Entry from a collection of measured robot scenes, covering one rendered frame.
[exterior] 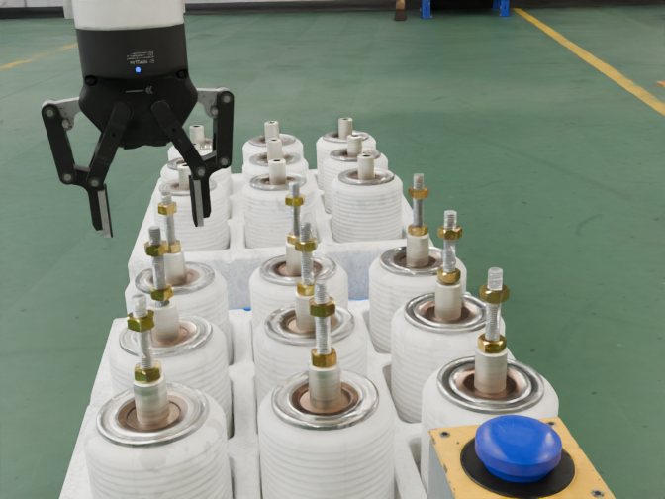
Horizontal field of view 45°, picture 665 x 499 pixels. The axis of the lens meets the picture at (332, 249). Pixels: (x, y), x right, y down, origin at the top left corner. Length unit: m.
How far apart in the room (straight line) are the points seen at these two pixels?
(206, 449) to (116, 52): 0.27
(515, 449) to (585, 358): 0.79
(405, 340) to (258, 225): 0.42
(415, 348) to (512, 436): 0.28
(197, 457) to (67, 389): 0.61
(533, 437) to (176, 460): 0.24
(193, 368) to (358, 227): 0.46
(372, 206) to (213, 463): 0.55
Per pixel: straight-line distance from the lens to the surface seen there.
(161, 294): 0.65
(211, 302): 0.75
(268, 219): 1.03
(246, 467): 0.63
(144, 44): 0.57
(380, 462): 0.56
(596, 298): 1.35
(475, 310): 0.69
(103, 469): 0.55
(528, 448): 0.39
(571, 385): 1.10
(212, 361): 0.65
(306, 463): 0.54
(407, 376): 0.68
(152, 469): 0.54
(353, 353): 0.65
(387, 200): 1.04
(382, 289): 0.77
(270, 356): 0.64
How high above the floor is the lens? 0.55
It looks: 21 degrees down
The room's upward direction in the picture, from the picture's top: 2 degrees counter-clockwise
